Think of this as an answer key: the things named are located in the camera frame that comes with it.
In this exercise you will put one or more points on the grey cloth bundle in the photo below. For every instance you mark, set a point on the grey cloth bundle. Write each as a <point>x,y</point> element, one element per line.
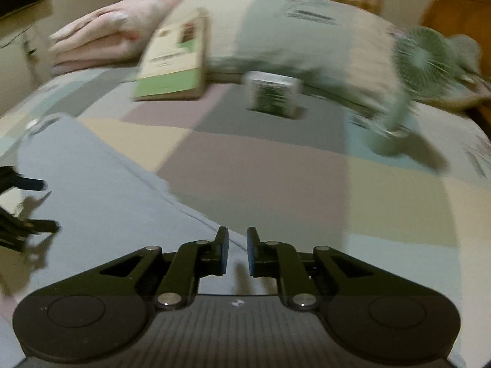
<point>464,53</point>

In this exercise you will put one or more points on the small green desk fan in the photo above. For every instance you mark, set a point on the small green desk fan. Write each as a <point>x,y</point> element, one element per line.
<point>418,61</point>

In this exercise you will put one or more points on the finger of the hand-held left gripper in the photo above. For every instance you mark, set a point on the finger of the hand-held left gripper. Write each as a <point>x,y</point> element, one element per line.
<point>27,184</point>
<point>27,228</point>

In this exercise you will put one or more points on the green and white book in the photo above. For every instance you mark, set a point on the green and white book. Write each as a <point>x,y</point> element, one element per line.
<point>172,61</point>

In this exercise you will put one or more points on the folded pink quilt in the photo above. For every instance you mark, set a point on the folded pink quilt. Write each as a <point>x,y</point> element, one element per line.
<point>115,34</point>

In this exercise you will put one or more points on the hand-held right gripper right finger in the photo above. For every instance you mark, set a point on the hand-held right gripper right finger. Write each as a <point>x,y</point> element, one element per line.
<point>251,249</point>

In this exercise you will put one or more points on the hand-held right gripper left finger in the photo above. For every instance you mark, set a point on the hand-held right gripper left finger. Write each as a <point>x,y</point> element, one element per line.
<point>221,249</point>

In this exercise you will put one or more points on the patchwork pillow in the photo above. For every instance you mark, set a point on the patchwork pillow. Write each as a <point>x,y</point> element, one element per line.
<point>468,92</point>
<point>287,34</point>

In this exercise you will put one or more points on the wooden headboard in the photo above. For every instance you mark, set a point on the wooden headboard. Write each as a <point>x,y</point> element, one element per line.
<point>460,7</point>

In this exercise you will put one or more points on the small green and white box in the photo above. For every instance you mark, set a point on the small green and white box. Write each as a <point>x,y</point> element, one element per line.
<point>274,94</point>

